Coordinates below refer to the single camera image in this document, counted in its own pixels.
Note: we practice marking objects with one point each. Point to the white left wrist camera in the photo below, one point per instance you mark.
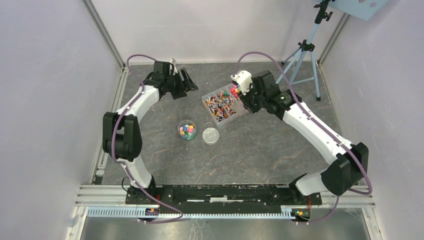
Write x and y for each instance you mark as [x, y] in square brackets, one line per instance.
[173, 69]

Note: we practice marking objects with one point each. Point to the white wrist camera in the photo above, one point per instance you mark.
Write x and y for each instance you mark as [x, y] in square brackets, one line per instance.
[173, 69]
[243, 79]

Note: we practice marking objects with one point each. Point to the clear round jar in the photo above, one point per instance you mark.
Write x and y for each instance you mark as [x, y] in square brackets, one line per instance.
[187, 130]

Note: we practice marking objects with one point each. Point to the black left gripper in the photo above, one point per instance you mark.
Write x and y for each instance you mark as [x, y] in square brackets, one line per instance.
[189, 84]

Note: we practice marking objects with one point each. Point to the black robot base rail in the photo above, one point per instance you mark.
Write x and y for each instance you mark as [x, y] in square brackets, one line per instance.
[222, 199]

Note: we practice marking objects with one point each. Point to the clear compartment candy tray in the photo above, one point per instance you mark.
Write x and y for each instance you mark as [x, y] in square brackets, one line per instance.
[224, 104]

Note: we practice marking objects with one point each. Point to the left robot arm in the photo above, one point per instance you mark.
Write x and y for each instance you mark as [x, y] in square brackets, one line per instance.
[121, 134]

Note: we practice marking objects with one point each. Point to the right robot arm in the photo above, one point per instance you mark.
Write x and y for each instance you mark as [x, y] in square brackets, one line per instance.
[347, 162]

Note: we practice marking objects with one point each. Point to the light blue camera tripod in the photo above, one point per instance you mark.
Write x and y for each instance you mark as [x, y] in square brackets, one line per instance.
[307, 47]

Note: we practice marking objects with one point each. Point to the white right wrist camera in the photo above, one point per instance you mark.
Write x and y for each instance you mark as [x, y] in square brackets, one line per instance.
[243, 79]

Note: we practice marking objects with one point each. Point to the light blue perforated board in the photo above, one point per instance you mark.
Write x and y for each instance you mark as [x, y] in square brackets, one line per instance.
[362, 9]

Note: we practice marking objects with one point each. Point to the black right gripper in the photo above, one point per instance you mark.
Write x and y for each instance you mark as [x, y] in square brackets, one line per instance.
[245, 99]

